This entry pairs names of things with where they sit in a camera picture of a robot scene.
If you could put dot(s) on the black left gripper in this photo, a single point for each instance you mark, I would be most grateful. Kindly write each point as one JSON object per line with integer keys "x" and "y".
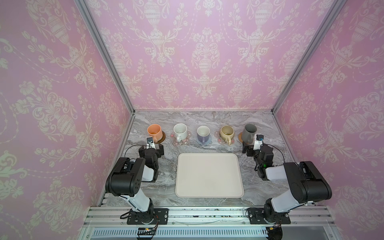
{"x": 159, "y": 152}

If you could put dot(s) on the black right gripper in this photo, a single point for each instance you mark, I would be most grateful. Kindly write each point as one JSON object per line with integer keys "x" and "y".
{"x": 248, "y": 149}

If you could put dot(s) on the grey ceramic mug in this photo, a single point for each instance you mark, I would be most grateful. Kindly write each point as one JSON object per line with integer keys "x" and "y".
{"x": 248, "y": 134}

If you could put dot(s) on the brown wooden round coaster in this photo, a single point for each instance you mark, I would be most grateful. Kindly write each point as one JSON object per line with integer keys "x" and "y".
{"x": 163, "y": 138}

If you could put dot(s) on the orange ceramic mug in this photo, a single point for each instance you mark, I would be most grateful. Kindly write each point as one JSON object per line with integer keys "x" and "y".
{"x": 155, "y": 131}

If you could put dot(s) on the woven rattan round coaster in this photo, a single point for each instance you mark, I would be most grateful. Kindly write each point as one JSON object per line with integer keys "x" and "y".
{"x": 240, "y": 137}

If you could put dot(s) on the yellow beige ceramic mug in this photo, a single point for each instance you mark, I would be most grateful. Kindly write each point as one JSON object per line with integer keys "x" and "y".
{"x": 227, "y": 130}

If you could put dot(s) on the pink flower silicone coaster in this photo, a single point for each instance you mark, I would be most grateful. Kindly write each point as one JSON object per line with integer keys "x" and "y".
{"x": 186, "y": 141}

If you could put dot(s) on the white ceramic mug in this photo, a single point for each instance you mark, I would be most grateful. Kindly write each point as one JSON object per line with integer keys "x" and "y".
{"x": 180, "y": 132}

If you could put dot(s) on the blue round woven coaster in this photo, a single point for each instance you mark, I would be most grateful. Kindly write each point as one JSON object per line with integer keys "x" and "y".
{"x": 210, "y": 141}

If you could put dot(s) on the white mug purple handle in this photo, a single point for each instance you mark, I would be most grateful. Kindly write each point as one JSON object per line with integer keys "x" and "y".
{"x": 203, "y": 134}

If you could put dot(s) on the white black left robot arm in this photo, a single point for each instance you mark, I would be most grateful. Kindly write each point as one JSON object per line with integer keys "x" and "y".
{"x": 125, "y": 180}

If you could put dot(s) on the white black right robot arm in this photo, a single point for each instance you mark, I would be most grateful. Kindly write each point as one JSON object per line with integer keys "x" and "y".
{"x": 305, "y": 181}

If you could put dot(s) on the beige silicone tray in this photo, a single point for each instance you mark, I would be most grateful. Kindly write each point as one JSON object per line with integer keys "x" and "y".
{"x": 208, "y": 175}

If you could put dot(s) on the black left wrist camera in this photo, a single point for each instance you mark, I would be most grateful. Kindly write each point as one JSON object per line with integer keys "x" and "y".
{"x": 150, "y": 143}

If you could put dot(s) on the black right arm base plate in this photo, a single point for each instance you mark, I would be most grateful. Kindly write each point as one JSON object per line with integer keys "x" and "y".
{"x": 258, "y": 216}

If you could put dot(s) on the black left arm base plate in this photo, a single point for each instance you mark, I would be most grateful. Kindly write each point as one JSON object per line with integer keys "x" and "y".
{"x": 150, "y": 217}

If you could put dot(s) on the aluminium front frame rail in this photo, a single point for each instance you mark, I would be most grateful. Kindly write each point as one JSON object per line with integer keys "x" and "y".
{"x": 210, "y": 223}

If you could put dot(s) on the aluminium left corner post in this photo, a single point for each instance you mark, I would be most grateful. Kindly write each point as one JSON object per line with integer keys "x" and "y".
{"x": 102, "y": 48}

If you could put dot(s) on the aluminium corner post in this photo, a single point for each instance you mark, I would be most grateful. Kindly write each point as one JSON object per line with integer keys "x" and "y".
{"x": 319, "y": 35}
{"x": 102, "y": 48}

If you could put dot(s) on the aluminium right corner post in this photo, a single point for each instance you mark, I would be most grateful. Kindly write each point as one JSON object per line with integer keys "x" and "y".
{"x": 319, "y": 35}

